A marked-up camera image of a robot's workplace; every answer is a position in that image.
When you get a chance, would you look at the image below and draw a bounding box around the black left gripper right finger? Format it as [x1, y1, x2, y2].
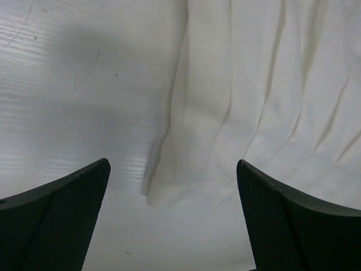
[236, 160, 360, 270]

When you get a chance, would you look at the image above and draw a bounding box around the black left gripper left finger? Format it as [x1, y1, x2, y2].
[1, 158, 111, 270]

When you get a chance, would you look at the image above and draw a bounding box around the white fabric skirt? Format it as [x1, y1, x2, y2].
[147, 1, 360, 208]

